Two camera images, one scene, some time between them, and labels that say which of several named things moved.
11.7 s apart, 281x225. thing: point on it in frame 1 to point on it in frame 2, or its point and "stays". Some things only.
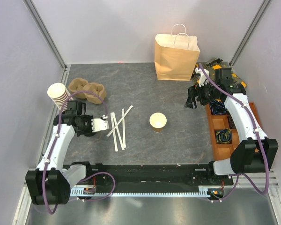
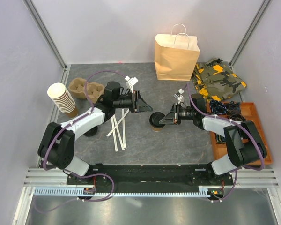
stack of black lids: [90, 134] stays
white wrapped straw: [124, 130] stays
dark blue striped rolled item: [217, 107] stays
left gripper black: [90, 130] to [138, 103]
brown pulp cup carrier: [77, 85] stays
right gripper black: [193, 91] to [172, 117]
